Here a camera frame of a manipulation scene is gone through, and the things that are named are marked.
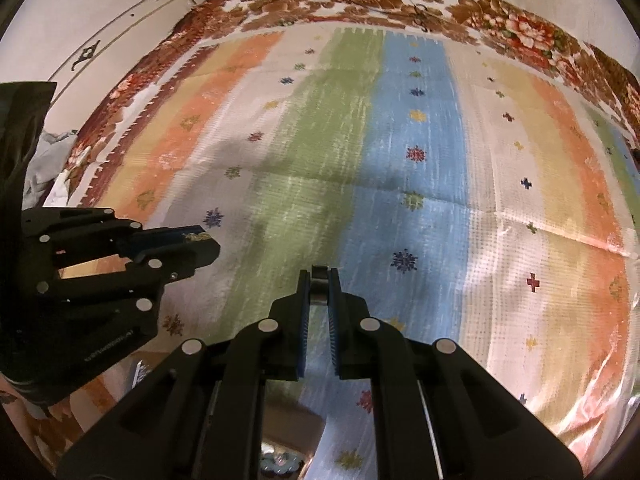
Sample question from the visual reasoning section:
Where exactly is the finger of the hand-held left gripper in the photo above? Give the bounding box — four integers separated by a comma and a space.
36, 237, 222, 312
21, 206, 213, 266

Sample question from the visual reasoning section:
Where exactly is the grey crumpled cloth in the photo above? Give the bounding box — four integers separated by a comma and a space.
21, 129, 82, 207

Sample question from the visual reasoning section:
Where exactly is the silver metal tin box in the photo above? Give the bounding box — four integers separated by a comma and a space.
259, 380, 328, 480

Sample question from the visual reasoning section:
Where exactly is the striped pastel bed cloth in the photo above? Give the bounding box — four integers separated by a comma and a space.
75, 26, 640, 480

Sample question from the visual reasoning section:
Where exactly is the dark green bead bracelet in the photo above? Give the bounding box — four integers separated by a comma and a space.
261, 451, 305, 480

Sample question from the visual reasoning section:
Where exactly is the white bed headboard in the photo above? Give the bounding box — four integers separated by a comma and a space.
46, 0, 213, 107

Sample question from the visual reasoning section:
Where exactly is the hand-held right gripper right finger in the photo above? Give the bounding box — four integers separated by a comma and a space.
326, 267, 584, 480

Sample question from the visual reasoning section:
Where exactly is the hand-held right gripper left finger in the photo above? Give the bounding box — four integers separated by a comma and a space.
55, 269, 312, 480

